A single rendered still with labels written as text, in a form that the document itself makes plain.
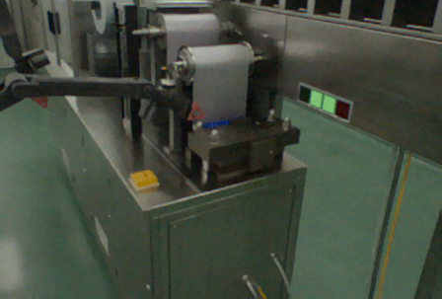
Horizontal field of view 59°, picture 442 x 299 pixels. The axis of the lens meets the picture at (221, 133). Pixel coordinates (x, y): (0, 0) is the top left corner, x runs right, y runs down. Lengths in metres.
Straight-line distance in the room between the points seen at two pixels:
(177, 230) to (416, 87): 0.83
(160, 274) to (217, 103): 0.65
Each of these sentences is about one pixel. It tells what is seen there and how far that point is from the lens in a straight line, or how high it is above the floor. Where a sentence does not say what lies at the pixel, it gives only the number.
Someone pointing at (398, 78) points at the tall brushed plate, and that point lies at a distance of 1.17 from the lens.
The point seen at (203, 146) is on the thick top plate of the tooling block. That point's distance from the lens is 1.33.
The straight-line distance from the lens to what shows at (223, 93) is 1.50.
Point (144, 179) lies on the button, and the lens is 1.34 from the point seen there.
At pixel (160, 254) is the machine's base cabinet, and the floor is 0.71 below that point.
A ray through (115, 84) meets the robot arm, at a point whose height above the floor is 1.23.
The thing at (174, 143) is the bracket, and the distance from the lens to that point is 1.56.
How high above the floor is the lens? 1.58
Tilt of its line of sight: 23 degrees down
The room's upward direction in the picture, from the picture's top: 2 degrees clockwise
